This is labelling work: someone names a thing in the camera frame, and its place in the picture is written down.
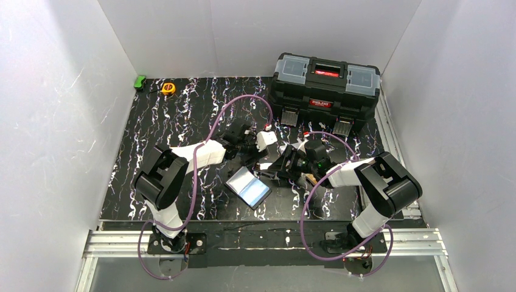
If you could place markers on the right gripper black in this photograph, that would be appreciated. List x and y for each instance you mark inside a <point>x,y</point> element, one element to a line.
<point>285,163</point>

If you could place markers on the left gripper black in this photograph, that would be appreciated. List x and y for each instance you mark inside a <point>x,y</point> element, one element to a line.
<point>250,143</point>

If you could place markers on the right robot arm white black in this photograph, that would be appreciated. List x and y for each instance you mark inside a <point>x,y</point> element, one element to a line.
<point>389,186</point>

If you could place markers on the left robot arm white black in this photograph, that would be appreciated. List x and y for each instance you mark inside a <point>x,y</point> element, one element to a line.
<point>161,177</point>

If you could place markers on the orange object on table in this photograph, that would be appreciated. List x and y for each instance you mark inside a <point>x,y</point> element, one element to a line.
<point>311,179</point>

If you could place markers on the yellow tape measure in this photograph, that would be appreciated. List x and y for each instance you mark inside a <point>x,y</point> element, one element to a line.
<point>168,88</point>

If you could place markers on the green small object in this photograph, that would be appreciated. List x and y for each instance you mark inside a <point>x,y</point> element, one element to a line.
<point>139,83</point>

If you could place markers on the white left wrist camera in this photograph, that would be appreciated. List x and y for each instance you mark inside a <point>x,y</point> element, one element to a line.
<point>264,139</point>

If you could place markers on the black toolbox with red handle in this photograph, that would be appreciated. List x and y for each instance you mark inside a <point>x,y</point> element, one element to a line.
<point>339,94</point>

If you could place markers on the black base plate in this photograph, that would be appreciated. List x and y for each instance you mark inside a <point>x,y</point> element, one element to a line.
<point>257,243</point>

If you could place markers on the aluminium frame rail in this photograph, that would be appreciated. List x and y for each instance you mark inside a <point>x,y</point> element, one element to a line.
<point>390,143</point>

